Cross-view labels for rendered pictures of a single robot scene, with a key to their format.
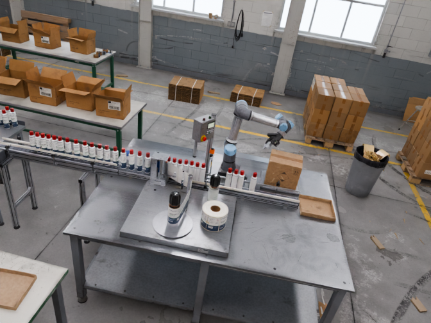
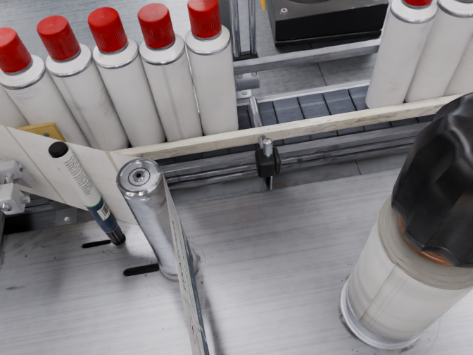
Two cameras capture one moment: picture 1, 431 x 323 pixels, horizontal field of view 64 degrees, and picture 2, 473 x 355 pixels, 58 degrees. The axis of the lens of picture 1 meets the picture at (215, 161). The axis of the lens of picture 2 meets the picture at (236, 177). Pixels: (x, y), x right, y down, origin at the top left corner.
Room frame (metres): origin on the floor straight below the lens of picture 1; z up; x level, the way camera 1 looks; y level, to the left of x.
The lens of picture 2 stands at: (2.17, 0.14, 1.35)
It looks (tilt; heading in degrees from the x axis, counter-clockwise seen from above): 56 degrees down; 353
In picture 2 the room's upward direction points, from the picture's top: 6 degrees counter-clockwise
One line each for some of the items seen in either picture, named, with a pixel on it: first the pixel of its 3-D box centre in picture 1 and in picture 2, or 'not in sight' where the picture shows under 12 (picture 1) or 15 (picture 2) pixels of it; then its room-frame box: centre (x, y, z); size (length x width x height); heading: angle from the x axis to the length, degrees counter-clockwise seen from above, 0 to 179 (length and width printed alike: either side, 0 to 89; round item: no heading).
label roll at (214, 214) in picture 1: (214, 215); not in sight; (2.06, -0.05, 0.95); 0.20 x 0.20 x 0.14
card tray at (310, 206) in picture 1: (316, 207); not in sight; (2.50, -0.96, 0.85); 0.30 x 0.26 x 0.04; 86
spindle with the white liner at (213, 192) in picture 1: (213, 190); (424, 250); (2.28, -0.02, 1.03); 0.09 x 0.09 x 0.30
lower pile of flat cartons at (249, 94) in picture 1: (247, 95); not in sight; (7.01, -0.46, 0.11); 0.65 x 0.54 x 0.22; 80
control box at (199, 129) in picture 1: (203, 128); not in sight; (2.66, 0.14, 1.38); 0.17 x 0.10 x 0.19; 141
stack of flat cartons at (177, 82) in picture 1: (186, 90); not in sight; (6.67, 0.79, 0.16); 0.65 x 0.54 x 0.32; 87
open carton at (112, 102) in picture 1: (113, 99); not in sight; (3.90, 1.34, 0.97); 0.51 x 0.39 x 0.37; 178
